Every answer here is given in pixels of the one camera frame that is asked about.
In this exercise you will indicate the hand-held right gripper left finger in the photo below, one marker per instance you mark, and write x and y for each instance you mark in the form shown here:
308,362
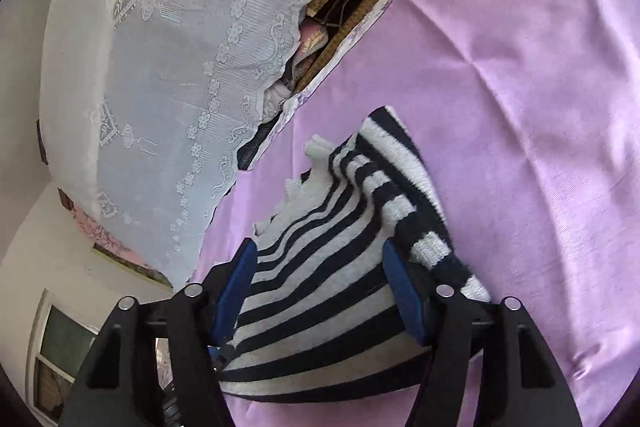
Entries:
240,287

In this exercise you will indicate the white lace cloth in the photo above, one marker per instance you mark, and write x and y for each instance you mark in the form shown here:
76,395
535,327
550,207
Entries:
165,82

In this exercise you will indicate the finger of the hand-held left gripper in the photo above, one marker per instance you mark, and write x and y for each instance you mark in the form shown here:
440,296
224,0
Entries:
219,359

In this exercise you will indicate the black grey striped sweater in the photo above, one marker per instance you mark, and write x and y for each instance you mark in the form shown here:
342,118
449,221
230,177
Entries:
325,287

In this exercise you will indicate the purple bed sheet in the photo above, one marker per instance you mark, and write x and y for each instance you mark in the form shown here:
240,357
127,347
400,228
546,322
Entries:
525,107

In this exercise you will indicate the pink floral fabric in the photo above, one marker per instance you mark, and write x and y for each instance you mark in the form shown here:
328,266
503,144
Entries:
100,232

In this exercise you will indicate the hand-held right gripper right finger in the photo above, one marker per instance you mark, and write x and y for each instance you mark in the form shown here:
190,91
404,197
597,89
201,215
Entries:
405,292

